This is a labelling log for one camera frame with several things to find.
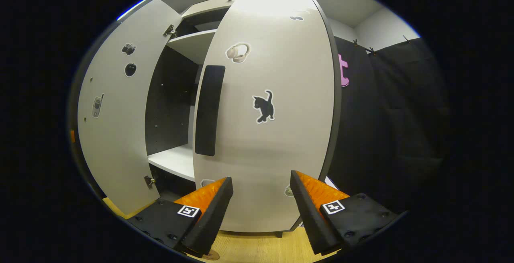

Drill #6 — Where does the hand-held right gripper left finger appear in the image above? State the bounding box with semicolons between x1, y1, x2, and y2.
128;177;234;256

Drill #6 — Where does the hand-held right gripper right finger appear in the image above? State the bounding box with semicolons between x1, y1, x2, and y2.
290;170;398;256

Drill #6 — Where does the white cabinet door cat sticker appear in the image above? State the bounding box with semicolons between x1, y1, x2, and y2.
193;0;342;234

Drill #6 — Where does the white cabinet shelf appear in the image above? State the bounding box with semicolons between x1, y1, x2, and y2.
167;29;218;65
148;143;197;182

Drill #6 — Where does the black backdrop cloth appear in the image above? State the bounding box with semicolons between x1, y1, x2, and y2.
325;36;451;217

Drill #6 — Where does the white cabinet door phone sticker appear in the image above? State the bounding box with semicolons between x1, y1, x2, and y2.
77;0;184;216

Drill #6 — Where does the white cabinet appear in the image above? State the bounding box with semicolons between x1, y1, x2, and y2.
145;0;233;199

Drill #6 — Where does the black door handle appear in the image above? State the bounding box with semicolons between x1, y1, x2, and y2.
195;65;226;157

